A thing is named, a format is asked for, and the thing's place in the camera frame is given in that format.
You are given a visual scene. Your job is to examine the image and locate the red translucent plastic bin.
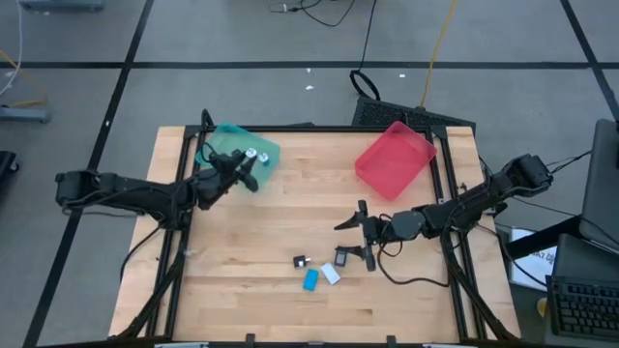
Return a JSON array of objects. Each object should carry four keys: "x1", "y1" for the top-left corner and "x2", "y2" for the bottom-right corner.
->
[{"x1": 354, "y1": 120, "x2": 439, "y2": 201}]

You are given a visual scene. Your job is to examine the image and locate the black aluminium table frame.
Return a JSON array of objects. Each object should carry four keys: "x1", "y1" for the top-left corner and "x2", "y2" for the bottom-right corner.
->
[{"x1": 108, "y1": 108, "x2": 521, "y2": 342}]

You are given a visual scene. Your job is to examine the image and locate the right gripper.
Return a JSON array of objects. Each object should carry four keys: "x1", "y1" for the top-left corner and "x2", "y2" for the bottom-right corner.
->
[{"x1": 333, "y1": 199, "x2": 427, "y2": 273}]

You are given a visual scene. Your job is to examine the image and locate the green translucent plastic bin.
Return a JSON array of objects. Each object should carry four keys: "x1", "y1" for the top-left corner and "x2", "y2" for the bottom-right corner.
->
[{"x1": 194, "y1": 122, "x2": 282, "y2": 193}]

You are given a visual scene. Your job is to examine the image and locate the grey laptop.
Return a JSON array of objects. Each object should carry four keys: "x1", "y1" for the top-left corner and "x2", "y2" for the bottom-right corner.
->
[{"x1": 578, "y1": 118, "x2": 619, "y2": 252}]

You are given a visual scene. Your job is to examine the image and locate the yellow floor cable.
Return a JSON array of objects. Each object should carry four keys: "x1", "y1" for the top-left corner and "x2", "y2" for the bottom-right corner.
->
[{"x1": 0, "y1": 47, "x2": 49, "y2": 108}]

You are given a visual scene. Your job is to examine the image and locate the black left wrist camera cable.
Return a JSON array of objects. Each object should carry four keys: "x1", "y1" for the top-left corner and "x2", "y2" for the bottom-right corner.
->
[{"x1": 199, "y1": 140, "x2": 219, "y2": 166}]

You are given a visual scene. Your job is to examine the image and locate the black perforated panel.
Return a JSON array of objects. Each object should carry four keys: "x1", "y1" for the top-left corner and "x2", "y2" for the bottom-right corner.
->
[{"x1": 351, "y1": 95, "x2": 478, "y2": 131}]

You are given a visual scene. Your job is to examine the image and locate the black keyboard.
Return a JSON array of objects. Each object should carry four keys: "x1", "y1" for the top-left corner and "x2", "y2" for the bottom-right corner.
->
[{"x1": 545, "y1": 274, "x2": 619, "y2": 343}]

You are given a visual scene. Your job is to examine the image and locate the teal small box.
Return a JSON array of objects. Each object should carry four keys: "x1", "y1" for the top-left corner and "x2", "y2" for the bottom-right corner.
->
[{"x1": 302, "y1": 268, "x2": 321, "y2": 293}]

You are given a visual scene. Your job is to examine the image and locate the straight yellow hanging cable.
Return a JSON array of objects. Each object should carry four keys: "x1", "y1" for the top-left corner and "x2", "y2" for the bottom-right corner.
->
[{"x1": 419, "y1": 0, "x2": 458, "y2": 108}]

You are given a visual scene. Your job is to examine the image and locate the white floor cable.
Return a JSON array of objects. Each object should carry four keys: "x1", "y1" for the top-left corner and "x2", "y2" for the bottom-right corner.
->
[{"x1": 0, "y1": 0, "x2": 25, "y2": 98}]

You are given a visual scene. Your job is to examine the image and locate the black desk bar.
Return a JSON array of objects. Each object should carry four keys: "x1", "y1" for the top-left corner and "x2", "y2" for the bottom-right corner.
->
[{"x1": 505, "y1": 215, "x2": 581, "y2": 261}]

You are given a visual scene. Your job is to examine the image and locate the grey floor base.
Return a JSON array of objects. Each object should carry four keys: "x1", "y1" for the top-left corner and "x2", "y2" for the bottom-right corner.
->
[
  {"x1": 0, "y1": 106, "x2": 52, "y2": 124},
  {"x1": 17, "y1": 0, "x2": 105, "y2": 12}
]

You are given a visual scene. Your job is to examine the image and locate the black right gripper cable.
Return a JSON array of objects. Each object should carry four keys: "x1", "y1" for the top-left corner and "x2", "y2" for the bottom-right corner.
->
[{"x1": 375, "y1": 239, "x2": 455, "y2": 287}]

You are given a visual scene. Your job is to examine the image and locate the white small box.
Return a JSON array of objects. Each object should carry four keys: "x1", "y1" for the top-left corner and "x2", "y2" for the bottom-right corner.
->
[{"x1": 319, "y1": 263, "x2": 342, "y2": 286}]

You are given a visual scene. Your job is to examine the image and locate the white paper sheet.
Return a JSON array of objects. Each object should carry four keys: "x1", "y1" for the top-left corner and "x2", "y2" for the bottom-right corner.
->
[{"x1": 509, "y1": 226, "x2": 558, "y2": 292}]

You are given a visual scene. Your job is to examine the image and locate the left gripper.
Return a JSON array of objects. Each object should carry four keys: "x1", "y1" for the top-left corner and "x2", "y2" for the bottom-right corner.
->
[{"x1": 195, "y1": 148, "x2": 260, "y2": 212}]

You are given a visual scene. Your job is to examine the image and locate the black chair caster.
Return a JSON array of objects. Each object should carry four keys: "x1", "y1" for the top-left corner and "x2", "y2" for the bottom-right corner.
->
[{"x1": 0, "y1": 150, "x2": 21, "y2": 176}]

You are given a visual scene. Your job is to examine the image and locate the black floor cables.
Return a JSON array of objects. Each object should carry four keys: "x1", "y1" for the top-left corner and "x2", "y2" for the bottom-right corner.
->
[{"x1": 268, "y1": 0, "x2": 358, "y2": 29}]

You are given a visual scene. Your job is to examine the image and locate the black hanging cable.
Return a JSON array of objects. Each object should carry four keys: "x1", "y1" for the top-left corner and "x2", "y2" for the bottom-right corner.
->
[{"x1": 348, "y1": 0, "x2": 383, "y2": 102}]

